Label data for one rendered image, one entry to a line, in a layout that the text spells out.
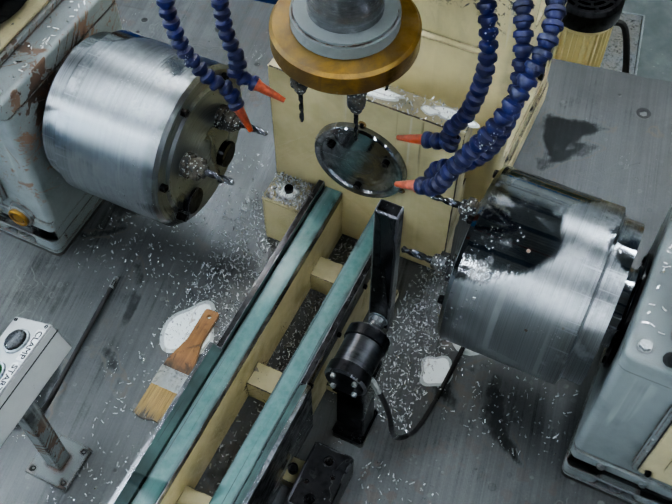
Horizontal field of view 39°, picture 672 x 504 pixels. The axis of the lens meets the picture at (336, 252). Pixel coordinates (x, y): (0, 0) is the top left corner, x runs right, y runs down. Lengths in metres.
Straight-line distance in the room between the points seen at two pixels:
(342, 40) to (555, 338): 0.44
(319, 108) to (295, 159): 0.15
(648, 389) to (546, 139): 0.70
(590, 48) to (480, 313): 1.13
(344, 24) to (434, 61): 0.33
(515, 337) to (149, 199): 0.53
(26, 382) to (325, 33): 0.55
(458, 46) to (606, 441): 0.57
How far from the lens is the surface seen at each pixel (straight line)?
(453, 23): 1.33
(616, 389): 1.19
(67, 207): 1.58
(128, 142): 1.31
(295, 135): 1.44
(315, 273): 1.49
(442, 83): 1.40
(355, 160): 1.40
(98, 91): 1.34
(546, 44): 0.99
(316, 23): 1.09
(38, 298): 1.59
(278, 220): 1.52
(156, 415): 1.44
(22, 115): 1.40
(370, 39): 1.08
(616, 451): 1.32
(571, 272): 1.16
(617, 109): 1.83
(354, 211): 1.51
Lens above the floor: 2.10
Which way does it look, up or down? 56 degrees down
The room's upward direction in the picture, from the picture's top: straight up
